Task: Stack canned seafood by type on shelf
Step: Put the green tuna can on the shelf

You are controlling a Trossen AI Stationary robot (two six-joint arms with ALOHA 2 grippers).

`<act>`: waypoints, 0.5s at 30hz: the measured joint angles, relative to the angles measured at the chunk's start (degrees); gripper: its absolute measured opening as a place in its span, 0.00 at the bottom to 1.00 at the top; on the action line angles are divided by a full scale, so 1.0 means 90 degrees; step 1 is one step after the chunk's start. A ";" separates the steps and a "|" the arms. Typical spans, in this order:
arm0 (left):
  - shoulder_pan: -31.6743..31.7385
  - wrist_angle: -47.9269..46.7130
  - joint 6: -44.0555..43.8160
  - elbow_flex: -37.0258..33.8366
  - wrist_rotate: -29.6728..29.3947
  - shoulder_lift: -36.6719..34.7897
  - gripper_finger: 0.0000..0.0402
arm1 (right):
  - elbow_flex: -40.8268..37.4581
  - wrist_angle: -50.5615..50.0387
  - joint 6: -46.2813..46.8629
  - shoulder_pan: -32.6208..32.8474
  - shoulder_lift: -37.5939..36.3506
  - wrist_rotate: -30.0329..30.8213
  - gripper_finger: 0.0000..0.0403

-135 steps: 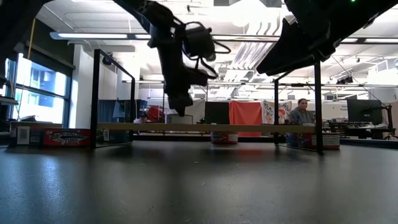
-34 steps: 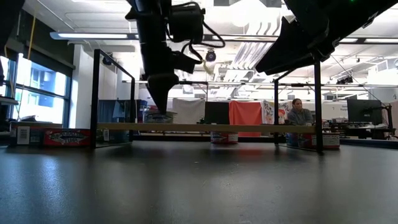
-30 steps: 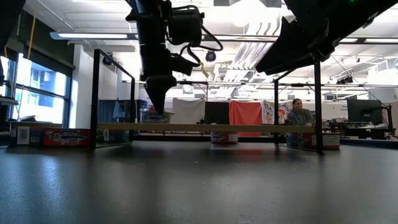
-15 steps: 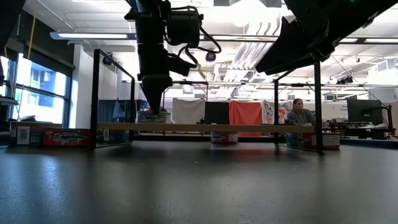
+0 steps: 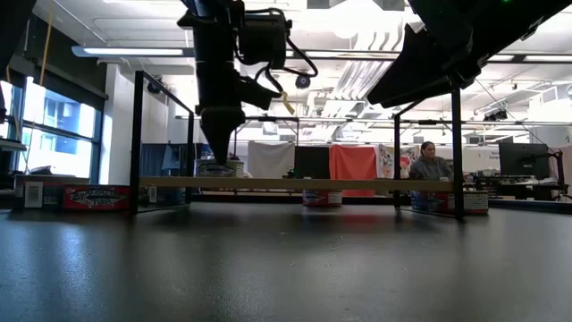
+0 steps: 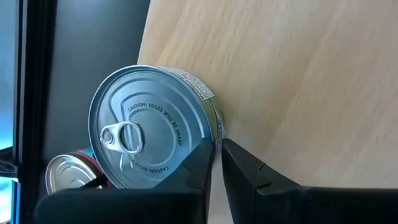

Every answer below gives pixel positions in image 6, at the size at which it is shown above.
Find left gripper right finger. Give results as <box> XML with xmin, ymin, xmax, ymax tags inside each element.
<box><xmin>221</xmin><ymin>138</ymin><xmax>398</xmax><ymax>224</ymax></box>

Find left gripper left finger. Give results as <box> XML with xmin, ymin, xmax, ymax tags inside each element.
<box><xmin>34</xmin><ymin>138</ymin><xmax>216</xmax><ymax>224</ymax></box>

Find green label seafood can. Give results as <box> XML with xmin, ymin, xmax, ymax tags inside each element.
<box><xmin>88</xmin><ymin>64</ymin><xmax>225</xmax><ymax>190</ymax></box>

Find blue label seafood can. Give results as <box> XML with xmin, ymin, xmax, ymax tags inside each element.
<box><xmin>45</xmin><ymin>148</ymin><xmax>114</xmax><ymax>195</ymax></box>

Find light wooden board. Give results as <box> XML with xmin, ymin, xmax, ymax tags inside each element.
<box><xmin>137</xmin><ymin>0</ymin><xmax>398</xmax><ymax>224</ymax></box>

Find black table mat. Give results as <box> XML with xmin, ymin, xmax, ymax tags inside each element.
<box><xmin>40</xmin><ymin>0</ymin><xmax>150</xmax><ymax>195</ymax></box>

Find black aluminium table frame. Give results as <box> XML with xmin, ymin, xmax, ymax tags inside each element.
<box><xmin>14</xmin><ymin>0</ymin><xmax>58</xmax><ymax>224</ymax></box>

